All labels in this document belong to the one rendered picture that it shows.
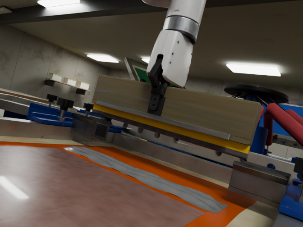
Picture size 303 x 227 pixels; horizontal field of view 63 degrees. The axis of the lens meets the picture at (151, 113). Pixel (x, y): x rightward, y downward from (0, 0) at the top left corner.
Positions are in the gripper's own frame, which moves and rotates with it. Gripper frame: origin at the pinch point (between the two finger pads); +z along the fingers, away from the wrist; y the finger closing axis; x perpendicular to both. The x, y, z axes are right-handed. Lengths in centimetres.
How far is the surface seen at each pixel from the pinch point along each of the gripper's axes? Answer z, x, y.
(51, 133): 12.7, -25.0, 5.9
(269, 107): -15, 11, -71
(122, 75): -159, -745, -827
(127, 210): 13.9, 11.5, 20.5
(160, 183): 13.3, 8.1, 7.2
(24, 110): 13, -70, -13
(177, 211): 13.9, 15.0, 14.0
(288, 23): -188, -32, -355
